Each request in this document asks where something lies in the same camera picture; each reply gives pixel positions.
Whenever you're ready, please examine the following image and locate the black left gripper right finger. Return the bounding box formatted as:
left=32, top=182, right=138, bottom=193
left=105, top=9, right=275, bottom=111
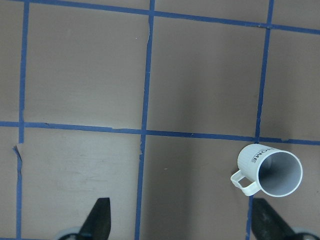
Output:
left=251, top=198, right=294, bottom=240

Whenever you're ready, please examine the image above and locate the white HOME mug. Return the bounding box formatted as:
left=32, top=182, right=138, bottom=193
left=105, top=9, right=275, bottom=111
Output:
left=230, top=143, right=303, bottom=198

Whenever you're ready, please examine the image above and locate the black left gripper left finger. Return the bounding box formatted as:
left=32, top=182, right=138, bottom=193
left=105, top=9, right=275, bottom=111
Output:
left=79, top=197, right=111, bottom=240

